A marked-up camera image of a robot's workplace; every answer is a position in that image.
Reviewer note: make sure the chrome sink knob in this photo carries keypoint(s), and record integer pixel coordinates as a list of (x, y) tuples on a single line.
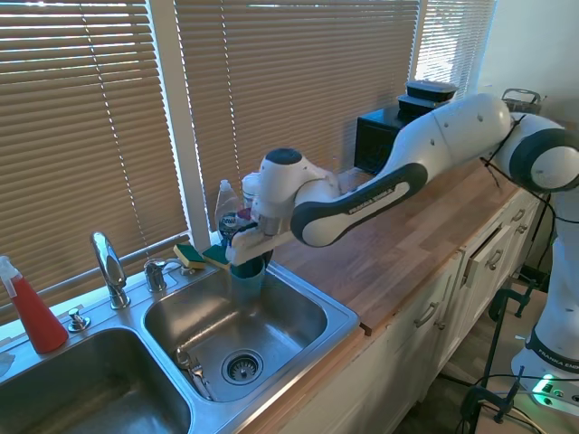
[(78, 321)]

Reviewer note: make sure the red spray bottle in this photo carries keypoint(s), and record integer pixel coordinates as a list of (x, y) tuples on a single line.
[(38, 316)]

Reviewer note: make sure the large black food container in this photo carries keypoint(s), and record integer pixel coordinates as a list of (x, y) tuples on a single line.
[(430, 90)]

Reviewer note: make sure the teal blue mug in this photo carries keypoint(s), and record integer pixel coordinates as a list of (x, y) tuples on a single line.
[(248, 285)]

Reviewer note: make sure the chrome kitchen faucet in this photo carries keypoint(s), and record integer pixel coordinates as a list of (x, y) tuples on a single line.
[(111, 271)]

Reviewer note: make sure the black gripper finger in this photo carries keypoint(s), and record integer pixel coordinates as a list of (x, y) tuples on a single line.
[(268, 257)]

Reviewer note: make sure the medium tan window blind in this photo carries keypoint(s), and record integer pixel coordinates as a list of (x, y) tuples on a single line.
[(294, 90)]

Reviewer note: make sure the yellow green sponge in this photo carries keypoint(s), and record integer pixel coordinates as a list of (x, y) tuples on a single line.
[(217, 257), (190, 256)]

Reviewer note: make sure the wide tan window blind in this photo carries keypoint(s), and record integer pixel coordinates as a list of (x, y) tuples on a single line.
[(81, 135)]

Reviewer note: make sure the stainless steel double sink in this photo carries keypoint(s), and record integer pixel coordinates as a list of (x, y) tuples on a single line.
[(113, 375)]

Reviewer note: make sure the black box appliance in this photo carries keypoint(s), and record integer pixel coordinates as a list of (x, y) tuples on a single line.
[(375, 140)]

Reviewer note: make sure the narrow white window blind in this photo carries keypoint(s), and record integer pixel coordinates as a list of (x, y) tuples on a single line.
[(452, 40)]

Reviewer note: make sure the white kitchen cabinet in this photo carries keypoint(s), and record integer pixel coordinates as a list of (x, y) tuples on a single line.
[(407, 352)]

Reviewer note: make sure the metal cutlery piece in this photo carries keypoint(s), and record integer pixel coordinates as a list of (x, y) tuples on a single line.
[(195, 373)]

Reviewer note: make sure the white cabinet drawer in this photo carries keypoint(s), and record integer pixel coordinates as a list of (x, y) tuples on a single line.
[(488, 260)]

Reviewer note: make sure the white window frame post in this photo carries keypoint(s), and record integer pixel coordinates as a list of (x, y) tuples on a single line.
[(181, 135)]

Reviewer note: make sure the small black food container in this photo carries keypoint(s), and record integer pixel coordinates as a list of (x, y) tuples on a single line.
[(414, 108)]

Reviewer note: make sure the glass jar with clasp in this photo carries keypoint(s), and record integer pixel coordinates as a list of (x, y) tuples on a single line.
[(522, 101)]

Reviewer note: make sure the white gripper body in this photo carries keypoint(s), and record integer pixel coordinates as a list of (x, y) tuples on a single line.
[(251, 246)]

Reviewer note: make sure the black clamp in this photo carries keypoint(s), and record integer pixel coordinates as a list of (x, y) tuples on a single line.
[(493, 398), (515, 294)]

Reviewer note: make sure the white plastic bottle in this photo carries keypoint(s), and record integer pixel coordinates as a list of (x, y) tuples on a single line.
[(249, 190)]

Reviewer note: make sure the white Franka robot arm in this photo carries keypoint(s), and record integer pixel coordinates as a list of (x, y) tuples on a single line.
[(452, 135)]

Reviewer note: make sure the clear dish soap bottle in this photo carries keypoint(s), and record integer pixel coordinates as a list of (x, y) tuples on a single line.
[(226, 203)]

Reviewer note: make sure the metal drain strainer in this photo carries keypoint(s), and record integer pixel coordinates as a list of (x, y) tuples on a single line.
[(242, 367)]

